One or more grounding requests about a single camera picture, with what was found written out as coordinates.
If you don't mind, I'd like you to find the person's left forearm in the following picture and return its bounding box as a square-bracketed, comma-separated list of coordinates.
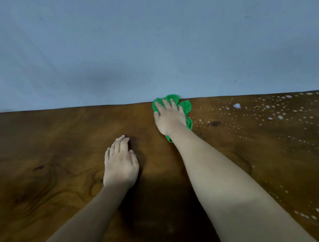
[46, 184, 130, 242]

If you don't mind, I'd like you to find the brown wooden table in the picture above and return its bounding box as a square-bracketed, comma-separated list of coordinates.
[0, 90, 319, 242]

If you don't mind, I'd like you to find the person's right hand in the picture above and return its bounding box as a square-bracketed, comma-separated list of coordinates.
[154, 99, 187, 136]

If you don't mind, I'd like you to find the person's left hand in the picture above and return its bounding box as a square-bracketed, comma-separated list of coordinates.
[103, 135, 140, 190]

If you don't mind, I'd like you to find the green cloth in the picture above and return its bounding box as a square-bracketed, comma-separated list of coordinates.
[152, 94, 193, 143]

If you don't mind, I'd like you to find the person's right forearm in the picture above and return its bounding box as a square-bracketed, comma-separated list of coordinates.
[169, 124, 317, 242]

